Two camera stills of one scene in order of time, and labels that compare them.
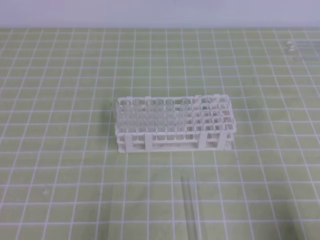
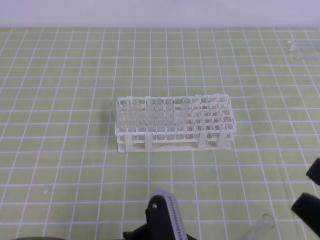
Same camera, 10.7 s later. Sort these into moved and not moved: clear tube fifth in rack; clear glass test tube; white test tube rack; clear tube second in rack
Moved: clear glass test tube
Not moved: clear tube second in rack; clear tube fifth in rack; white test tube rack
